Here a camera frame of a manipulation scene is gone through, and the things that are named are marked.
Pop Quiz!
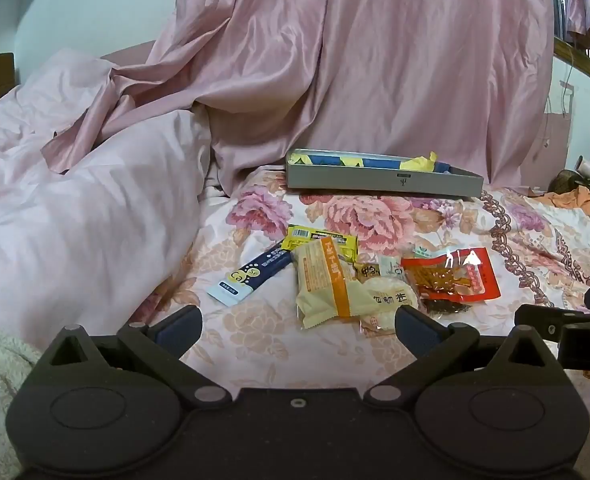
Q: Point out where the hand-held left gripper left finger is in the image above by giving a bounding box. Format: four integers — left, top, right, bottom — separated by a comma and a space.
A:
35, 304, 231, 408

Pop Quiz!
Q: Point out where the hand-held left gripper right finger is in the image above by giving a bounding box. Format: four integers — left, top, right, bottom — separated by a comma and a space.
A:
365, 305, 558, 408

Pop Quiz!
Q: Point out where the white round pastry packet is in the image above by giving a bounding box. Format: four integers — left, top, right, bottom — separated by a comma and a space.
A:
355, 275, 421, 338

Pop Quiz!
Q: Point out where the small brown snack packet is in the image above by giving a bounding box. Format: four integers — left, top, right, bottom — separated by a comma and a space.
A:
352, 261, 383, 283

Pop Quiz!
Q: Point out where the red spicy strip packet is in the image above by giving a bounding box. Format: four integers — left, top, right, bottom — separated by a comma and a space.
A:
400, 247, 500, 303

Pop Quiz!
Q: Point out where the blue stick packet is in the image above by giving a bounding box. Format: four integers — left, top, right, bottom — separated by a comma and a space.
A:
207, 242, 293, 306

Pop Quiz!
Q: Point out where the beige orange pastry packet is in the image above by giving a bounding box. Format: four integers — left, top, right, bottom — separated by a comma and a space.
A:
292, 238, 363, 331

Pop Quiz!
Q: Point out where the yellow snack packet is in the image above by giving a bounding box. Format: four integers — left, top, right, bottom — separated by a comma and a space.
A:
286, 225, 360, 261

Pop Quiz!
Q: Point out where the grey cardboard box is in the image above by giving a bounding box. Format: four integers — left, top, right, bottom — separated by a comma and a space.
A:
285, 148, 484, 200

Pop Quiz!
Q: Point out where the dark snack packet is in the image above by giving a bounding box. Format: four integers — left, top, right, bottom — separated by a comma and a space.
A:
419, 297, 473, 316

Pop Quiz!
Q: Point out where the small white snack packet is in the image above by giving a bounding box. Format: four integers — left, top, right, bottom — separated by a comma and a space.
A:
377, 255, 407, 281

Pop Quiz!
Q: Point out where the clear packet green label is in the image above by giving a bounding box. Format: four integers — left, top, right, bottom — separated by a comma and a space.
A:
413, 244, 456, 262

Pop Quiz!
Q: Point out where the orange cloth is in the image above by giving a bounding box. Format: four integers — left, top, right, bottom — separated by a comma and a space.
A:
535, 185, 590, 233

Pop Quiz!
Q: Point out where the brown woven bag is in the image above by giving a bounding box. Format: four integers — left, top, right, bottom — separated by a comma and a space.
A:
555, 170, 583, 195

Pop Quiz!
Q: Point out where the pale pink quilt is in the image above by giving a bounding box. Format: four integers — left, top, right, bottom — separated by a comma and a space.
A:
0, 50, 213, 351

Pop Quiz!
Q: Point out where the blue yellow lining paper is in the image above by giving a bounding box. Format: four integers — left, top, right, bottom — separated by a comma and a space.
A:
292, 151, 450, 173

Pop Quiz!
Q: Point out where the large pink curtain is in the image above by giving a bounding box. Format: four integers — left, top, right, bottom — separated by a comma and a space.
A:
40, 0, 556, 198

